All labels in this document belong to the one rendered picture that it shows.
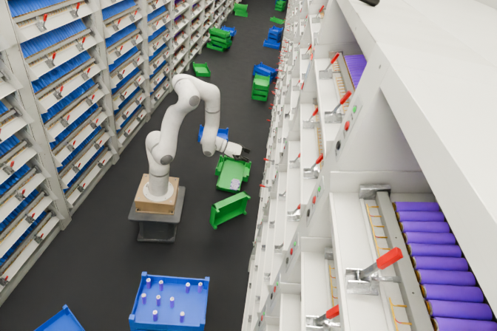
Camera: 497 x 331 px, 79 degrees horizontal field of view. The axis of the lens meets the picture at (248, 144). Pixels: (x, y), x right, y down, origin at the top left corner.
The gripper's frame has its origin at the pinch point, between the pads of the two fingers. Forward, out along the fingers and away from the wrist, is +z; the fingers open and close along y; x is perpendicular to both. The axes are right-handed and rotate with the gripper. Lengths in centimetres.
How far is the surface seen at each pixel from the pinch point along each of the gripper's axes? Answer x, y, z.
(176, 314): -21, 95, -11
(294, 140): 50, 40, 9
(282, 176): 30, 43, 13
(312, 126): 69, 59, 6
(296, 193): 50, 73, 10
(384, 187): 93, 111, 5
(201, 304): -19, 89, -2
